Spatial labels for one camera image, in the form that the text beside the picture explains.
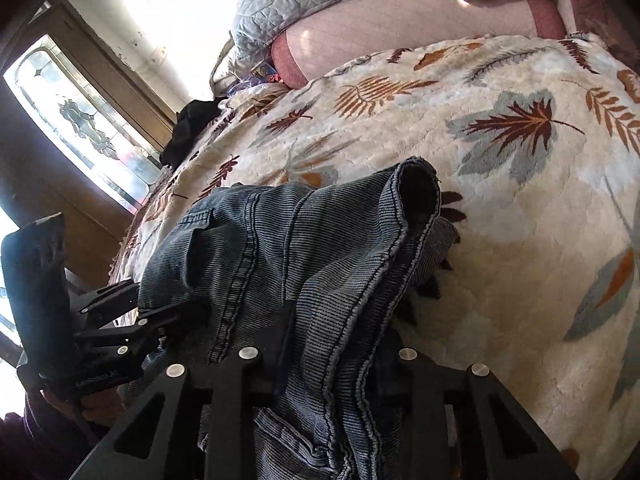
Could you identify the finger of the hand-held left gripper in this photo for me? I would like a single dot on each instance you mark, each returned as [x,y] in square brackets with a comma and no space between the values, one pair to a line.
[107,300]
[145,332]

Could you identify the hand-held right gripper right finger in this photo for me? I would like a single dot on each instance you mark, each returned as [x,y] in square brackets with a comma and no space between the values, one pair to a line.
[425,380]

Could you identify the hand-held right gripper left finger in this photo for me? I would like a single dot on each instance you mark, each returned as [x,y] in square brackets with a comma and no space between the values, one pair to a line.
[235,375]

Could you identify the blue denim pants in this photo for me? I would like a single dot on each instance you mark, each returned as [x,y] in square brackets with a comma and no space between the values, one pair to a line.
[310,280]

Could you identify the person's left forearm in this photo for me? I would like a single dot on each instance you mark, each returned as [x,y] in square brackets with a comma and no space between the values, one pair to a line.
[35,445]

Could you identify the person's left hand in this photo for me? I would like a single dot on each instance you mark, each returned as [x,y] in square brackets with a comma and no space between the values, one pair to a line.
[95,407]

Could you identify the patterned glass window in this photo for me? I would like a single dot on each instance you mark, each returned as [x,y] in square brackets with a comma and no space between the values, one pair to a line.
[75,120]

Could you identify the black cloth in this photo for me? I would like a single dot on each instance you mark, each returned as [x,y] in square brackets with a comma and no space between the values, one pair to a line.
[192,125]

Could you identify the cream leaf-print blanket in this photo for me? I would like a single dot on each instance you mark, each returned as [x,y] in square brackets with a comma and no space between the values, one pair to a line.
[500,185]

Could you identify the wooden glass-panel door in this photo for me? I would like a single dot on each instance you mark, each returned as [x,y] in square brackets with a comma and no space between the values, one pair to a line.
[115,75]

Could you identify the colourful packet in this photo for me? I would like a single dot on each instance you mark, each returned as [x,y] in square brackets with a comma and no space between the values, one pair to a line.
[261,76]

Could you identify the pink bed sheet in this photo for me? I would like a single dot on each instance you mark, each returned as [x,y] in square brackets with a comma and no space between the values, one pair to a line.
[400,25]

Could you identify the grey quilted blanket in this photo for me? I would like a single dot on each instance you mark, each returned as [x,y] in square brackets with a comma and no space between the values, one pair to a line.
[305,0]

